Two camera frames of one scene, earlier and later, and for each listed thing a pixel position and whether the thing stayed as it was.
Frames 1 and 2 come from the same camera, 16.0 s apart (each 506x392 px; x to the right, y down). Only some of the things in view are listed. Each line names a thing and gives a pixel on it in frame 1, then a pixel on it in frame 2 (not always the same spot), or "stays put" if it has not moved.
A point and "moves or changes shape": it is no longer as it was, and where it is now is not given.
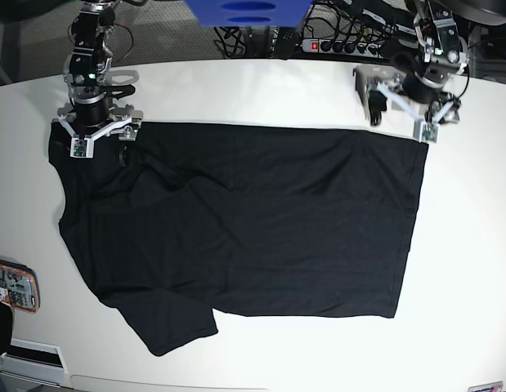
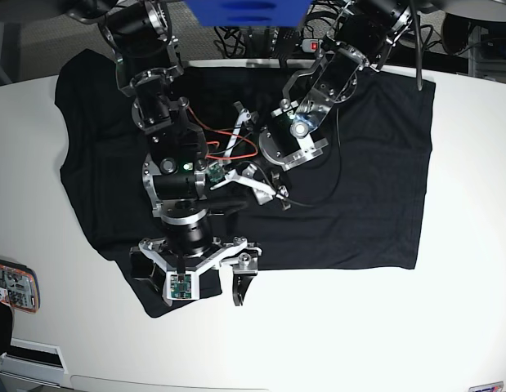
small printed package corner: [494, 386] stays put
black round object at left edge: [2, 327] stays put
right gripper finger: [123, 152] → [240, 283]
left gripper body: [426, 100] → [248, 175]
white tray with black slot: [34, 361] stays put
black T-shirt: [177, 219] moves or changes shape
